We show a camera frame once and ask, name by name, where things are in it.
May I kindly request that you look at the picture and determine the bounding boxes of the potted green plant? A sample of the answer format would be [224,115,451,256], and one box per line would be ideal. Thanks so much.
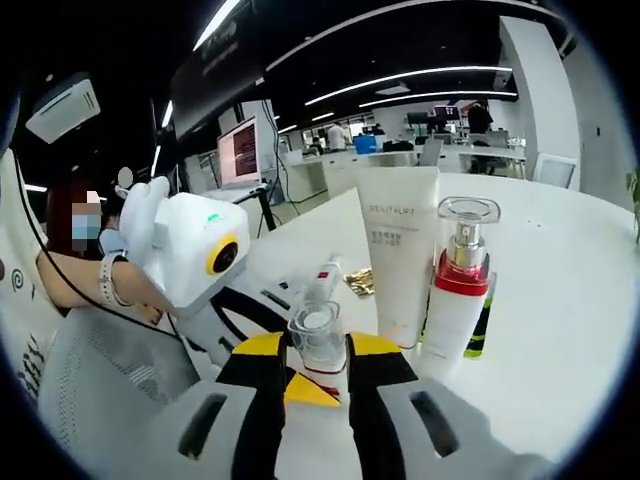
[624,167,640,227]

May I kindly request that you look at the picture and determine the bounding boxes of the person's left hand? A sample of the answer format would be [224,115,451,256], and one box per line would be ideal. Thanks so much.
[122,259,169,327]

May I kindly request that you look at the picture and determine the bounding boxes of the gold foil skincare sachet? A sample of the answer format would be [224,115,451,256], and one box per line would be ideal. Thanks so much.
[342,267,377,300]

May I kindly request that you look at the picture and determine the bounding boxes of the person's printed white shirt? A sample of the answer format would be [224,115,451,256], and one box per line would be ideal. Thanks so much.
[0,149,66,406]

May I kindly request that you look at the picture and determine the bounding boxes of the red-collared white skincare bottle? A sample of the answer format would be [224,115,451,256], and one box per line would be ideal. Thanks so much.
[418,197,502,374]

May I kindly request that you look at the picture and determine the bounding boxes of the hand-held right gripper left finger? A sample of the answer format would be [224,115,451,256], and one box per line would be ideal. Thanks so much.
[149,333,287,480]

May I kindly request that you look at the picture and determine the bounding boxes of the white skincare tube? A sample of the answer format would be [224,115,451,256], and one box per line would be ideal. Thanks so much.
[356,167,442,351]

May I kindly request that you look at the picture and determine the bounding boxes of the large black display screen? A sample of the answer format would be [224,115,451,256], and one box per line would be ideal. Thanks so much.
[169,29,269,142]

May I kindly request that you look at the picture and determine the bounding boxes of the open laptop pink screen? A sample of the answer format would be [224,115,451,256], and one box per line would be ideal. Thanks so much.
[216,114,264,191]

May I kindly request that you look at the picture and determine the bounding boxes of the white mesh office chair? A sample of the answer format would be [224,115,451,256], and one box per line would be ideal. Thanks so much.
[37,304,221,452]

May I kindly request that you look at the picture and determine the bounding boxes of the green black skincare sachet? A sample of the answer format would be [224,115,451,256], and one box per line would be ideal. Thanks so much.
[462,272,499,361]

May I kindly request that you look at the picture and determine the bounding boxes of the small white skincare bottle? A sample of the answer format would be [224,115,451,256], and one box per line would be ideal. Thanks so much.
[287,299,347,397]
[298,254,347,314]

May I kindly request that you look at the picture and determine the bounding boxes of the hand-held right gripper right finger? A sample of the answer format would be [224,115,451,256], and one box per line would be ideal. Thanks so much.
[346,332,556,480]

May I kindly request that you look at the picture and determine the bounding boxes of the white desk black legs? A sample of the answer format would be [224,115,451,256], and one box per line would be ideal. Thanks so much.
[199,180,281,232]

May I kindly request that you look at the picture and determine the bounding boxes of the white ceiling air conditioner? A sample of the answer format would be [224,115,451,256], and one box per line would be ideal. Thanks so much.
[24,74,102,144]

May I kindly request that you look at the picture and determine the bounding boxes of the white wristwatch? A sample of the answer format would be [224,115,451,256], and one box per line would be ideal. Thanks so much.
[97,251,132,309]

